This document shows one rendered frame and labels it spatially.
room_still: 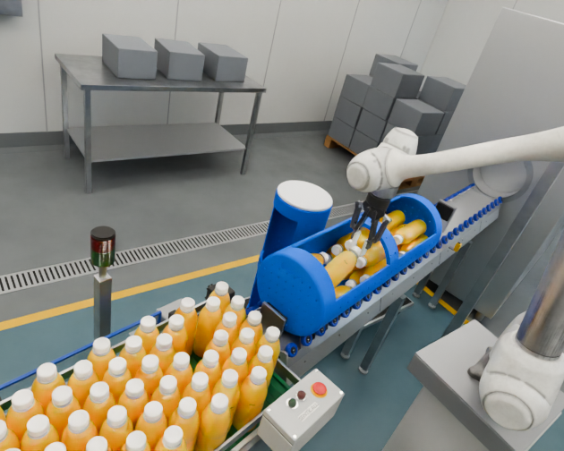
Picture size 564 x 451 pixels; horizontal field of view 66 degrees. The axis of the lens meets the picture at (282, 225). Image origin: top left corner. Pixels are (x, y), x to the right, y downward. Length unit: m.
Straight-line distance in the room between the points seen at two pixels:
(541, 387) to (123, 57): 3.27
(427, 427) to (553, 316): 0.65
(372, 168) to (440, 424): 0.86
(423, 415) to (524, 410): 0.48
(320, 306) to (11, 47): 3.48
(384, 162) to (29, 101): 3.64
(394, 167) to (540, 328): 0.50
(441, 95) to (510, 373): 4.21
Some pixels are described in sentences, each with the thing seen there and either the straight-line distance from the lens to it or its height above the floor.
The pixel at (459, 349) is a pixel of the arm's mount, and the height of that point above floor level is 1.07.
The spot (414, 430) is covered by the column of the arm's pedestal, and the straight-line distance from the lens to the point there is 1.67.
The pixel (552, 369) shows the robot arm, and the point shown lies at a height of 1.35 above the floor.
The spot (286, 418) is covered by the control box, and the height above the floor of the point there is 1.10.
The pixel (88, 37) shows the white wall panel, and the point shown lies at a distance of 4.33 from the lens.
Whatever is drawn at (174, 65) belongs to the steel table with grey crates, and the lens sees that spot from 3.81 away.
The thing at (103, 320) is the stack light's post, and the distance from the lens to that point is 1.46.
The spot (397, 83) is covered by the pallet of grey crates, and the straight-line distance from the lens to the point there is 4.99.
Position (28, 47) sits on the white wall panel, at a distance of 4.26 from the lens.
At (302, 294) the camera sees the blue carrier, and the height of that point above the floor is 1.14.
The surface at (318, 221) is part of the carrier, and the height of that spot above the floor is 0.97.
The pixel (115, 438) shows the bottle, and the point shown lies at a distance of 1.08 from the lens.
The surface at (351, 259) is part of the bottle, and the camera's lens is 1.45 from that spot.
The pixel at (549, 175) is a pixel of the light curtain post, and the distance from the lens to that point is 2.42.
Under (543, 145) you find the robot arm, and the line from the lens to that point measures 1.21.
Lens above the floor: 2.00
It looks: 32 degrees down
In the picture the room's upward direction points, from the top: 15 degrees clockwise
